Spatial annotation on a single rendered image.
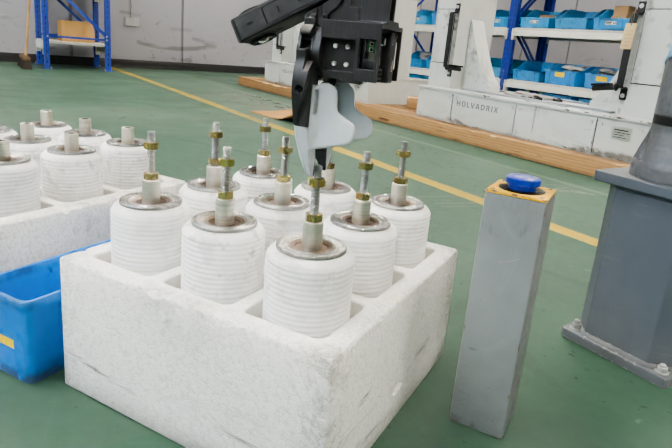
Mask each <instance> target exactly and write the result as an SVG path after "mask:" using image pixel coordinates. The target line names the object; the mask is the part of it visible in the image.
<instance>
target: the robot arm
mask: <svg viewBox="0 0 672 448"><path fill-rule="evenodd" d="M396 2H397V0H267V1H266V2H264V3H262V4H260V5H256V6H253V7H251V8H249V9H247V10H245V11H243V12H242V13H240V14H239V16H237V17H235V18H233V19H232V20H231V24H232V27H233V30H234V32H235V35H236V37H237V40H238V42H239V43H246V44H251V45H253V46H257V45H262V44H264V43H266V42H269V41H271V40H272V39H274V38H276V37H277V35H278V34H280V33H282V32H284V31H286V30H288V29H290V28H292V27H294V26H296V25H298V24H300V23H302V22H304V24H303V25H302V26H301V28H300V31H299V36H298V43H297V47H296V60H295V65H294V70H293V76H292V88H291V97H292V117H293V124H294V130H295V139H296V143H297V148H298V152H299V157H300V160H301V162H302V165H303V168H304V171H305V174H306V175H308V176H313V174H314V165H315V158H316V160H317V162H318V164H319V165H321V166H322V168H323V169H322V170H324V171H325V170H327V167H328V164H329V160H330V157H331V153H332V149H333V147H337V146H346V145H349V144H350V143H351V142H352V141H353V140H359V139H365V138H367V137H369V136H370V135H371V133H372V131H373V123H372V121H371V119H370V118H368V117H367V116H365V115H364V114H362V113H361V112H359V111H358V110H357V109H356V107H355V91H354V89H353V87H352V86H351V85H350V84H349V83H351V84H359V85H361V84H363V83H367V82H369V83H386V84H387V83H391V82H392V81H397V76H398V67H399V59H400V51H401V42H402V34H403V28H399V23H397V22H394V20H395V11H396ZM396 43H397V48H396ZM395 48H396V57H395ZM394 57H395V66H394V70H393V65H394ZM664 64H665V68H664V72H663V77H662V81H661V85H660V90H659V94H658V98H657V103H656V107H655V111H654V116H653V120H652V124H651V128H650V130H649V131H648V133H647V135H646V136H645V138H644V140H643V141H642V143H641V144H640V146H639V148H638V149H637V151H636V152H635V154H634V156H633V157H632V159H631V162H630V167H629V171H628V172H629V174H631V175H633V176H635V177H638V178H640V179H643V180H647V181H650V182H654V183H658V184H663V185H667V186H672V42H671V45H670V49H669V52H668V56H667V57H666V58H665V61H664ZM319 80H320V81H323V82H322V83H321V84H319V85H318V81H319Z"/></svg>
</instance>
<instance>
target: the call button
mask: <svg viewBox="0 0 672 448"><path fill-rule="evenodd" d="M506 182H507V183H509V185H508V187H509V188H511V189H513V190H517V191H522V192H535V191H536V188H537V187H540V186H541V179H540V178H538V177H536V176H532V175H528V174H521V173H510V174H508V175H507V176H506Z"/></svg>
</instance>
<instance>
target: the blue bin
mask: <svg viewBox="0 0 672 448"><path fill-rule="evenodd" d="M107 242H111V239H108V240H105V241H102V242H98V243H95V244H92V245H89V246H86V247H82V248H79V249H76V250H73V251H70V252H66V253H63V254H60V255H57V256H54V257H50V258H47V259H44V260H41V261H37V262H34V263H31V264H28V265H25V266H21V267H18V268H15V269H12V270H9V271H5V272H2V273H0V370H2V371H4V372H6V373H8V374H10V375H12V376H14V377H15V378H17V379H19V380H21V381H23V382H25V383H36V382H39V381H41V380H43V379H45V378H47V377H49V376H51V375H53V374H55V373H57V372H58V371H60V370H62V369H64V344H63V321H62V297H61V274H60V258H61V257H62V256H65V255H69V254H72V253H75V252H79V251H86V249H88V248H91V247H94V246H98V245H101V244H104V243H107Z"/></svg>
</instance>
